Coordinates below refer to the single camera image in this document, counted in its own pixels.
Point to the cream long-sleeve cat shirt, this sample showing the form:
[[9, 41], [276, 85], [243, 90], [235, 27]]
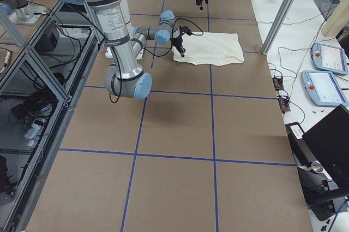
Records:
[[217, 49]]

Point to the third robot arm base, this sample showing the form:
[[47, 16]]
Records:
[[20, 12]]

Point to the orange circuit board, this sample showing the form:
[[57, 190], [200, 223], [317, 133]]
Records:
[[278, 83]]

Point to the wooden block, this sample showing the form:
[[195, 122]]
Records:
[[337, 20]]

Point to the far teach pendant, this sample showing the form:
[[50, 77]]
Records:
[[329, 58]]

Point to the teach pendant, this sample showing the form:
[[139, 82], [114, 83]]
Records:
[[323, 89], [329, 58]]

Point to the near teach pendant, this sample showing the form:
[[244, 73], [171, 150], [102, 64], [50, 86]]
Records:
[[323, 89]]

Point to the white power strip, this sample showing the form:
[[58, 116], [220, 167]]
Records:
[[33, 130]]

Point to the black monitor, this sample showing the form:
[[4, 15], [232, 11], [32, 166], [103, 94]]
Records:
[[328, 142]]

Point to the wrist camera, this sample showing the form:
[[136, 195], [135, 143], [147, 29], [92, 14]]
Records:
[[185, 30]]

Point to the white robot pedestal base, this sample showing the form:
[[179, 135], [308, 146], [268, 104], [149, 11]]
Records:
[[127, 19]]

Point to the aluminium frame post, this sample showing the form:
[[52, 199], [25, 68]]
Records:
[[277, 23]]

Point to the black box under frame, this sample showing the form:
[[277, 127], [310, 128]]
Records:
[[48, 40]]

